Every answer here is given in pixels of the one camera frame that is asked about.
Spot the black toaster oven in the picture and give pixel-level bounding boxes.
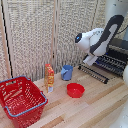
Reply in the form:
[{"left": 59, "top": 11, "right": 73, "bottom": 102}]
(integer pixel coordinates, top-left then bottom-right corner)
[{"left": 94, "top": 37, "right": 128, "bottom": 81}]

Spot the red plastic shopping basket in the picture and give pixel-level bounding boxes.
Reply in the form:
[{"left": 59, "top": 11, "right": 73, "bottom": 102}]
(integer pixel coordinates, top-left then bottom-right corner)
[{"left": 0, "top": 75, "right": 49, "bottom": 128}]

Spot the blue plastic cup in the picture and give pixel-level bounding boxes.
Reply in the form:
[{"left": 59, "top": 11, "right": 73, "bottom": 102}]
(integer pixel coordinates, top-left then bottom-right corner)
[{"left": 60, "top": 64, "right": 75, "bottom": 82}]

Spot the orange cardboard food box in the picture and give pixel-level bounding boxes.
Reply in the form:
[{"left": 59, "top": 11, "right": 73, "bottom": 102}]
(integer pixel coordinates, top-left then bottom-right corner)
[{"left": 44, "top": 63, "right": 56, "bottom": 94}]

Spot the woven folding screen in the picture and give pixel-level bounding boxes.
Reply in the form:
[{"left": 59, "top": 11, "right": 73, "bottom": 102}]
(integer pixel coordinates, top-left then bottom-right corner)
[{"left": 0, "top": 0, "right": 111, "bottom": 83}]

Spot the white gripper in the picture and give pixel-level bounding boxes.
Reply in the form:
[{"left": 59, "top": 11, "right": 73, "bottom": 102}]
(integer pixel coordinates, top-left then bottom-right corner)
[{"left": 82, "top": 54, "right": 99, "bottom": 67}]

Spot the black oven tray rack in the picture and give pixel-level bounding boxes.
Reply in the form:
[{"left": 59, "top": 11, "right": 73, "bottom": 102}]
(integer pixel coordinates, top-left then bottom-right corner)
[{"left": 77, "top": 63, "right": 111, "bottom": 85}]

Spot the red plastic bowl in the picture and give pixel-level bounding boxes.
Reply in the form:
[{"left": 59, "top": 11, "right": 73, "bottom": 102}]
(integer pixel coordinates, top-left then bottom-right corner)
[{"left": 66, "top": 82, "right": 86, "bottom": 99}]

